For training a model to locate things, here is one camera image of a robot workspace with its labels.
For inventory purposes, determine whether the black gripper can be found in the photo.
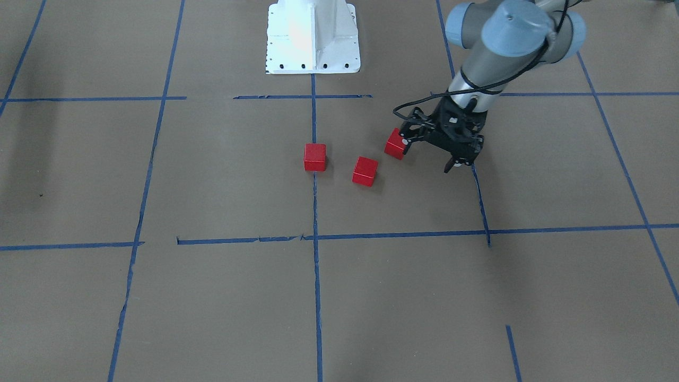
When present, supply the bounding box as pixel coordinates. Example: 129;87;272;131
400;96;485;173

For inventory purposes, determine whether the red cube block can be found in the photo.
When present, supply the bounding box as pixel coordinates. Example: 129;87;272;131
384;128;402;160
303;143;327;172

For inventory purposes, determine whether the red cube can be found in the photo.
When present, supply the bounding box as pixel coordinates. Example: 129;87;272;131
352;155;379;188

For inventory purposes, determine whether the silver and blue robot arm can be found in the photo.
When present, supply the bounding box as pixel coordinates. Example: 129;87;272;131
384;1;587;172

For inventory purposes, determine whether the brown paper table cover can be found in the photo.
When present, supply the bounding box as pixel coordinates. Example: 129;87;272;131
2;1;677;381

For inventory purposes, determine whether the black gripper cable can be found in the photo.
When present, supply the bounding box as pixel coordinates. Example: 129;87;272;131
393;0;571;128

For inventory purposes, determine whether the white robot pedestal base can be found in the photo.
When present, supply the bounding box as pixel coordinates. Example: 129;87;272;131
265;1;361;75

